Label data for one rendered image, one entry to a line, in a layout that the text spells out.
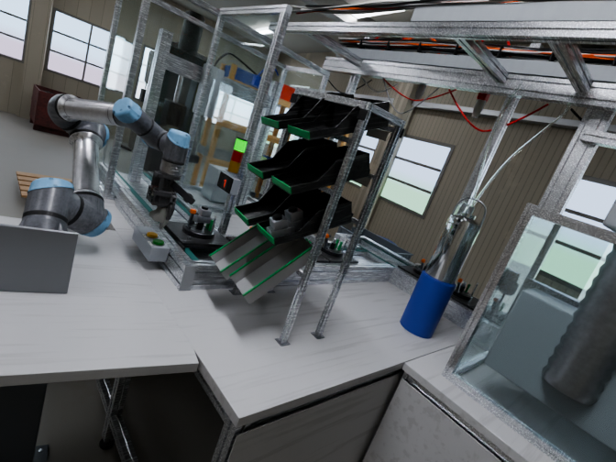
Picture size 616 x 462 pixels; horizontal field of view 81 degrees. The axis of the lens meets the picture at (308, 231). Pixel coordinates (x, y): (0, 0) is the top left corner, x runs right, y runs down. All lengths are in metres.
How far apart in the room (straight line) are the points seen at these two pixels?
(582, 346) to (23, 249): 1.60
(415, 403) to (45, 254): 1.29
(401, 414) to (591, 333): 0.69
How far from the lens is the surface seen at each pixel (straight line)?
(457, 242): 1.63
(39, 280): 1.27
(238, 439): 1.03
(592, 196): 4.39
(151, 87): 2.41
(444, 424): 1.47
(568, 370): 1.38
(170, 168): 1.35
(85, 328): 1.15
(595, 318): 1.35
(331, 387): 1.16
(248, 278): 1.22
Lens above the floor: 1.51
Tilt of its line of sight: 14 degrees down
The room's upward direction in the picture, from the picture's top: 19 degrees clockwise
